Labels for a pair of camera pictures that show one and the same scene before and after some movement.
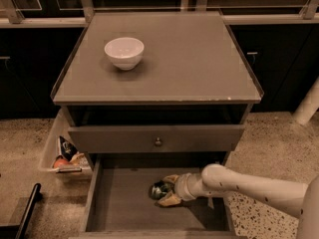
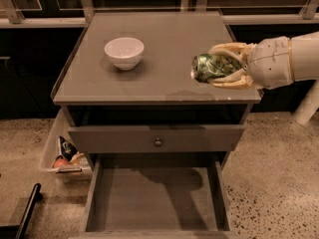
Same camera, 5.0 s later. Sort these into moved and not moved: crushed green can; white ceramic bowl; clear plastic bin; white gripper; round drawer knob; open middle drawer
Moved: crushed green can; white gripper
Not moved: white ceramic bowl; clear plastic bin; open middle drawer; round drawer knob
